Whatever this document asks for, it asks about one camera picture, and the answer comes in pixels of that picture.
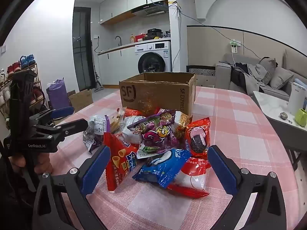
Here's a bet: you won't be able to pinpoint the purple cartoon snack packet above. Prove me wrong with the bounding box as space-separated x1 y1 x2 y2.
127 109 186 160

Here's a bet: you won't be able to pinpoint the pair of red shoes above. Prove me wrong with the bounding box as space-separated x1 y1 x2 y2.
7 62 21 75

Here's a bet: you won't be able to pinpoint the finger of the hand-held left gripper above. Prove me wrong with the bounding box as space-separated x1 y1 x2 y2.
34 118 89 141
30 106 75 125

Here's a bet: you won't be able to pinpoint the small printed cardboard box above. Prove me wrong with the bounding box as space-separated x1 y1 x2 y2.
68 89 94 112

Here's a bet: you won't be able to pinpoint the blue cookie packet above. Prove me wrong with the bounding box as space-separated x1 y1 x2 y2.
132 149 192 188

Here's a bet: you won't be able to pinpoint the white kitchen counter cabinet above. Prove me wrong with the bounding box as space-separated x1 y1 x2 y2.
97 46 138 87

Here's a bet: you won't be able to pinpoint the large cardboard box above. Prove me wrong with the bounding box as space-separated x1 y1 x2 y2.
119 72 197 119

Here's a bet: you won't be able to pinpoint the metal tea strainer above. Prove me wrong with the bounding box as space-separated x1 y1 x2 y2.
279 112 293 123

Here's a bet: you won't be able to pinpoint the dark jacket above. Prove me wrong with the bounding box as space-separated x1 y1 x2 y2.
230 62 252 94

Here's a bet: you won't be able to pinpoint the grey sofa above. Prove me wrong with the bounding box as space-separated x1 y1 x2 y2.
215 50 307 101

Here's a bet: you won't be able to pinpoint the white wall socket charger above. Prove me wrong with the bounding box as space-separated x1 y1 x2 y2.
229 39 241 53

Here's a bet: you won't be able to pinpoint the black pressure cooker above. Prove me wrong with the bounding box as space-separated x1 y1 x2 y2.
147 29 163 39

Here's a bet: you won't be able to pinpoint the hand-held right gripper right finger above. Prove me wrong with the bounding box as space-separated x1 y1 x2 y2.
207 145 287 230

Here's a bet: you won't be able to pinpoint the small green candy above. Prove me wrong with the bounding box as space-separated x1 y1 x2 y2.
143 146 161 154

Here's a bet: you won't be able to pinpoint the dark glass door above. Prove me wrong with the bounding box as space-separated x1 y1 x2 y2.
72 7 93 91

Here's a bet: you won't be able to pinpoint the grey floor mop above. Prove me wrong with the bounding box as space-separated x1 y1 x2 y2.
92 50 105 93

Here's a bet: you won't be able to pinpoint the white electric kettle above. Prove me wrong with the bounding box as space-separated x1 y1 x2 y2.
287 81 307 117

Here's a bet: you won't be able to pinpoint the white wall cabinets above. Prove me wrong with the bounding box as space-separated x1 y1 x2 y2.
99 0 174 25

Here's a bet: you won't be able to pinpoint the clear bread packet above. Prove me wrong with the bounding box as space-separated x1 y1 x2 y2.
106 108 126 133

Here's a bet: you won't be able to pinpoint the white washing machine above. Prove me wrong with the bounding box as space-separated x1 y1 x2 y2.
134 41 172 73

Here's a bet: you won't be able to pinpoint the pair of blue shoes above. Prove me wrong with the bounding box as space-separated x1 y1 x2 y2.
20 55 36 68

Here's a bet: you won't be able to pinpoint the red cone snack packet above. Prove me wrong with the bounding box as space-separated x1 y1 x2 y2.
104 132 139 191

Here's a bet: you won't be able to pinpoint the silver and purple packet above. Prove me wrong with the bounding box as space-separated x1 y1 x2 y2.
83 115 111 154

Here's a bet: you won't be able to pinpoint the wooden shoe rack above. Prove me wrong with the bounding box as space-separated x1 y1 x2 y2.
0 62 48 122

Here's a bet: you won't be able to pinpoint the grey sofa cushion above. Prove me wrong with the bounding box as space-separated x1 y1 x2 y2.
270 67 294 90
259 57 277 84

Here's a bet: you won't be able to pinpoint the red and gold packet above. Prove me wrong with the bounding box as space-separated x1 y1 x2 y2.
123 107 144 118

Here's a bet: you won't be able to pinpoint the purple bag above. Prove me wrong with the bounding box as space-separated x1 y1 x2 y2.
46 78 71 111

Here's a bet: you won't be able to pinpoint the grey garment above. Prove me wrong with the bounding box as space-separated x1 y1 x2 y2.
247 63 269 94

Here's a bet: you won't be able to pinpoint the marble coffee table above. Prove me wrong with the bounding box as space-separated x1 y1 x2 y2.
253 90 307 135

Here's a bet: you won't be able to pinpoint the person's left hand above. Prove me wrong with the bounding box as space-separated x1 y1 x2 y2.
10 153 54 175

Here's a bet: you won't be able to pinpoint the light blue cushion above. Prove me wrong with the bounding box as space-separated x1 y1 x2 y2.
294 78 307 89

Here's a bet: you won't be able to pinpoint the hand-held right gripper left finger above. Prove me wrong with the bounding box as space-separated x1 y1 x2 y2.
32 145 111 230

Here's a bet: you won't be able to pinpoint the green mug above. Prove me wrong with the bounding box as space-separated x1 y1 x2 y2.
295 108 307 124

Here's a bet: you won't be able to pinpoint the red cookie packet with window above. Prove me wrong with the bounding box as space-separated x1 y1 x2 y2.
185 117 211 160

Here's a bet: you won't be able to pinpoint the black range hood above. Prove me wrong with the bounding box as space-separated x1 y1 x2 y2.
133 1 169 17

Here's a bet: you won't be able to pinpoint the pink checked tablecloth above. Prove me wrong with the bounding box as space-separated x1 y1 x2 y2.
47 86 301 230

